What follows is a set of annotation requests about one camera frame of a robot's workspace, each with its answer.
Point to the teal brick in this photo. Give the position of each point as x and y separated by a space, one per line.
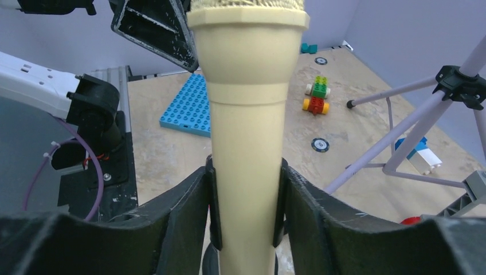
308 48

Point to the blue white brick stack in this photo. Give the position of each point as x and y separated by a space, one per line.
424 160

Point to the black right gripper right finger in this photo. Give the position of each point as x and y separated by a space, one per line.
328 236

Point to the light blue building baseplate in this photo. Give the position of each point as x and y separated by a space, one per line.
189 111

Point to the cream toy microphone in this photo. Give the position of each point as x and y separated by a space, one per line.
247 51

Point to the blue poker chip far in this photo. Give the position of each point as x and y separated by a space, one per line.
321 61

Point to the grey girder red brick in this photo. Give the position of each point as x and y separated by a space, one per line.
448 198

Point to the colourful toy brick car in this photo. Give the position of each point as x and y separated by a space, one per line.
317 93

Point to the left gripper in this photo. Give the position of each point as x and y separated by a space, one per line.
57 5

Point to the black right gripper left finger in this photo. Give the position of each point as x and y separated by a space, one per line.
163 236

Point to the blue poker chip 50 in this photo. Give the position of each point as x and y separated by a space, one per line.
320 145

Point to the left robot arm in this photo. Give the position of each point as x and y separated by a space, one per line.
88 102

